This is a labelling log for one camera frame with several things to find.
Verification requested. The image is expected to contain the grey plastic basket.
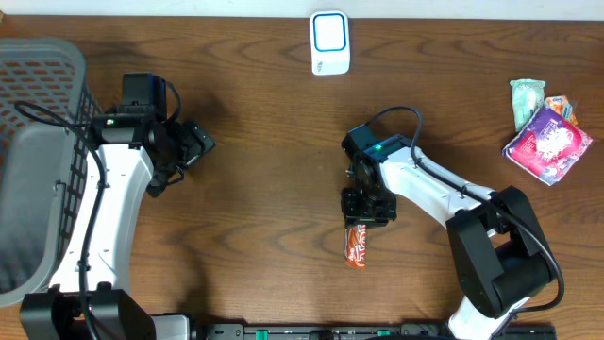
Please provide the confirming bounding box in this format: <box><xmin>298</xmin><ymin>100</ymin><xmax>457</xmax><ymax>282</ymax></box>
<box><xmin>1</xmin><ymin>39</ymin><xmax>101</xmax><ymax>307</ymax></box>

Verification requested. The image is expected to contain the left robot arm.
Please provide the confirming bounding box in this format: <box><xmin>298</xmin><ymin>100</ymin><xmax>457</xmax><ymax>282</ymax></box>
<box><xmin>20</xmin><ymin>113</ymin><xmax>215</xmax><ymax>339</ymax></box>

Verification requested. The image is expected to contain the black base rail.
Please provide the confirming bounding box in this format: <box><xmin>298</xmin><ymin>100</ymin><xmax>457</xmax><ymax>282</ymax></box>
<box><xmin>188</xmin><ymin>322</ymin><xmax>558</xmax><ymax>340</ymax></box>

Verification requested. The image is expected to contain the small orange snack packet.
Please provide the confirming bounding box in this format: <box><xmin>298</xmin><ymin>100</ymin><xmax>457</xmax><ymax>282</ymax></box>
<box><xmin>545</xmin><ymin>95</ymin><xmax>579</xmax><ymax>126</ymax></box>

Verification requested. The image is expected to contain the teal snack packet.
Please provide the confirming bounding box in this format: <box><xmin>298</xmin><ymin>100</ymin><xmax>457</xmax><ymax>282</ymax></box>
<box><xmin>510</xmin><ymin>78</ymin><xmax>546</xmax><ymax>132</ymax></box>

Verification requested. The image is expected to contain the purple red snack packet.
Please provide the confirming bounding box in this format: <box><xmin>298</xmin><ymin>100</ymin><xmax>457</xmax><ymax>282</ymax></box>
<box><xmin>502</xmin><ymin>108</ymin><xmax>593</xmax><ymax>186</ymax></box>

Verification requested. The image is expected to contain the white barcode scanner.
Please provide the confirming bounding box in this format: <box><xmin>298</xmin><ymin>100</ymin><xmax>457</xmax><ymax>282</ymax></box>
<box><xmin>309</xmin><ymin>10</ymin><xmax>351</xmax><ymax>76</ymax></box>

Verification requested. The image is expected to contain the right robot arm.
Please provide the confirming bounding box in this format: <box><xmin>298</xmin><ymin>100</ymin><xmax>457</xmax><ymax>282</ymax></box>
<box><xmin>342</xmin><ymin>129</ymin><xmax>564</xmax><ymax>339</ymax></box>

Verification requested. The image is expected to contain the orange red chocolate bar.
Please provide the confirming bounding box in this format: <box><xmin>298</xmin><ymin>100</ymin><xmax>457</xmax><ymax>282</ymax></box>
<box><xmin>344</xmin><ymin>225</ymin><xmax>367</xmax><ymax>270</ymax></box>

